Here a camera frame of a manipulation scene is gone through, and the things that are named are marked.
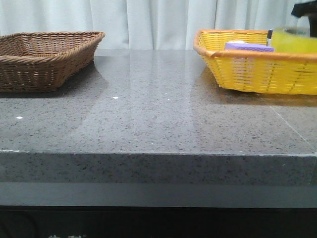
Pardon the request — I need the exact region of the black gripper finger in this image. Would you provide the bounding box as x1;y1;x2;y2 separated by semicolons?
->
291;0;317;38

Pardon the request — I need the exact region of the black lidded spice jar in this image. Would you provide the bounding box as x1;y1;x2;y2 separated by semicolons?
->
266;29;273;47

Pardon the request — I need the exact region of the yellow clear tape roll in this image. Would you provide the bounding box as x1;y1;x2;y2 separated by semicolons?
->
270;26;317;54

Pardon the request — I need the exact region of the brown wicker basket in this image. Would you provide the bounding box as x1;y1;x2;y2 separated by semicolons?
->
0;31;105;93

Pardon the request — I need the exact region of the yellow woven basket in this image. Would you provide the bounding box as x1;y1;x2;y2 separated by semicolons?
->
193;29;317;95

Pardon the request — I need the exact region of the purple foam block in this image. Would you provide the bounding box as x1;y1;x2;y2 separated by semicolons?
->
225;41;274;52

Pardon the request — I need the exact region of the white curtain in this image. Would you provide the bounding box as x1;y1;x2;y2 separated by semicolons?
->
0;0;309;50

